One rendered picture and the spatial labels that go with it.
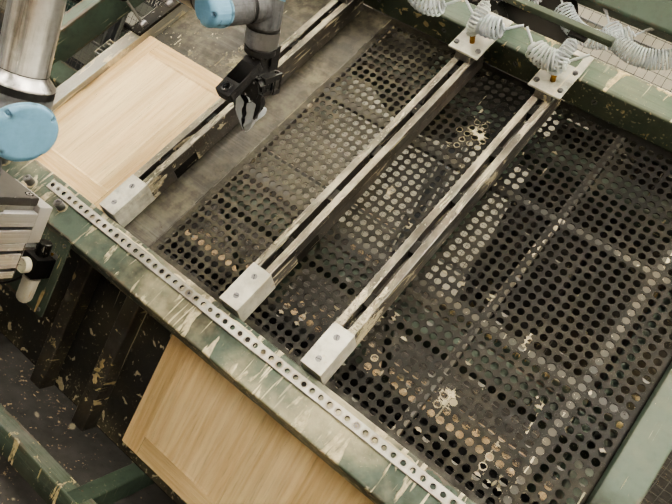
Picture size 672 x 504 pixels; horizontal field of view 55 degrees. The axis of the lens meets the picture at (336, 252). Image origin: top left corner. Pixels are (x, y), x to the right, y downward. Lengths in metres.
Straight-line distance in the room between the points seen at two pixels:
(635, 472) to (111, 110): 1.72
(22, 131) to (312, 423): 0.83
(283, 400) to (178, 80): 1.12
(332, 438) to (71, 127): 1.26
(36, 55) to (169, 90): 0.98
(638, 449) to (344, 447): 0.61
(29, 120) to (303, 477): 1.12
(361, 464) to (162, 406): 0.79
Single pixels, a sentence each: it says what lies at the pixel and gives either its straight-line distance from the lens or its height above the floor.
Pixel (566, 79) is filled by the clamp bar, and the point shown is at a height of 1.80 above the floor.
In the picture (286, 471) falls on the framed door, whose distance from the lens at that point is 1.85.
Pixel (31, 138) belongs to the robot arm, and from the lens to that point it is 1.25.
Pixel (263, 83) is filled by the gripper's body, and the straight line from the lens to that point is 1.53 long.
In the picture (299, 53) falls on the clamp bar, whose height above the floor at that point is 1.52.
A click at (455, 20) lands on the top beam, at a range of 2.12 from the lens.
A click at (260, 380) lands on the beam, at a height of 0.84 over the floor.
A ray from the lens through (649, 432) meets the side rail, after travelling 1.57.
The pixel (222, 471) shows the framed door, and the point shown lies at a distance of 1.97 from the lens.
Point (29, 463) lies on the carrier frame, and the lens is 2.16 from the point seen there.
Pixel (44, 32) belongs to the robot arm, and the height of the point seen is 1.37.
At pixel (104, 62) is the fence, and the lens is 2.29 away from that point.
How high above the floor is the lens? 1.55
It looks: 15 degrees down
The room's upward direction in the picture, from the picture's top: 28 degrees clockwise
